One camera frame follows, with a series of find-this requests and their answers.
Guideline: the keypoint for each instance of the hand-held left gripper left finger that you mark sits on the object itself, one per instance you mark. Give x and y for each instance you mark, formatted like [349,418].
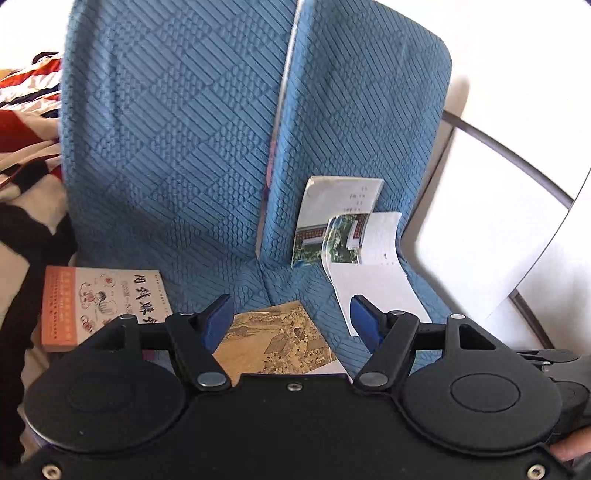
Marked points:
[218,323]

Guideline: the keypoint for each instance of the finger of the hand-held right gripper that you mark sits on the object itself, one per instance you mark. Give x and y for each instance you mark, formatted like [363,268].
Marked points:
[547,355]

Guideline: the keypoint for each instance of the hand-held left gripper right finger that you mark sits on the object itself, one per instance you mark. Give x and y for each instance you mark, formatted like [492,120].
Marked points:
[364,321]

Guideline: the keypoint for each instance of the white photo cover booklet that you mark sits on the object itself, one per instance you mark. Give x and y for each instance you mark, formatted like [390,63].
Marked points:
[332,198]
[369,277]

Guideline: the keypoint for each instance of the yellow painting cover book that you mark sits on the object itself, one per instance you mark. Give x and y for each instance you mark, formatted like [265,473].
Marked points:
[277,337]

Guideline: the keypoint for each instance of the orange and purple paperback book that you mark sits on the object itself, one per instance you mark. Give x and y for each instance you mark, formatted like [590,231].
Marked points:
[92,295]

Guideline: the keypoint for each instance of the person's right hand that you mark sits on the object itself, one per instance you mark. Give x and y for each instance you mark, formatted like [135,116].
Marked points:
[575,447]

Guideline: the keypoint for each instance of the white sofa armrest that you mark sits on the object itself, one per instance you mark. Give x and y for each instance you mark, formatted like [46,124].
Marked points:
[485,207]

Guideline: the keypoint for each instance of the blue quilted sofa cover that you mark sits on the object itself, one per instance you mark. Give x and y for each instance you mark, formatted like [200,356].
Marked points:
[184,138]

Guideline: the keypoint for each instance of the dark cloth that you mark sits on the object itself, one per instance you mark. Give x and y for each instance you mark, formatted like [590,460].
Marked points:
[18,369]

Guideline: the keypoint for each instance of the red cream black striped blanket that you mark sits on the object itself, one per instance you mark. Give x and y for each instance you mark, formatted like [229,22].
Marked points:
[27,115]

